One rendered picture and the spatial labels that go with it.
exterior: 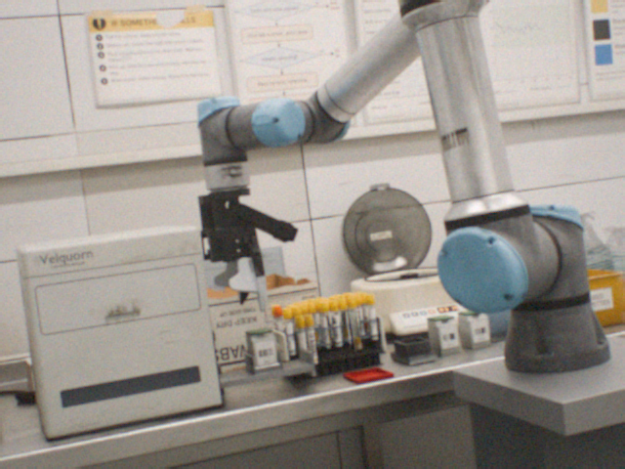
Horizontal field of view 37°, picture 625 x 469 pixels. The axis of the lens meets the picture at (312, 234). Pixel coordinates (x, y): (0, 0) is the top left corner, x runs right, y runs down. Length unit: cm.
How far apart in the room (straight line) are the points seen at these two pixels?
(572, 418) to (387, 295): 82
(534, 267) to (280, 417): 52
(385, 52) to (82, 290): 60
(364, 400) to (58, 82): 101
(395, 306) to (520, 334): 62
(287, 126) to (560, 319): 50
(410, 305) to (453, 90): 80
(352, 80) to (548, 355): 53
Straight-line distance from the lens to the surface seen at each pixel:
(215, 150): 154
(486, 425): 144
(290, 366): 160
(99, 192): 214
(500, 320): 185
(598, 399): 122
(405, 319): 193
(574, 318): 136
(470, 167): 124
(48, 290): 149
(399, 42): 146
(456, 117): 124
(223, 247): 154
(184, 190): 217
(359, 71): 150
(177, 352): 152
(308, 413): 155
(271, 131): 146
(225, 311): 184
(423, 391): 163
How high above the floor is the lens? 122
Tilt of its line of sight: 3 degrees down
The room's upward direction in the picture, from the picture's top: 7 degrees counter-clockwise
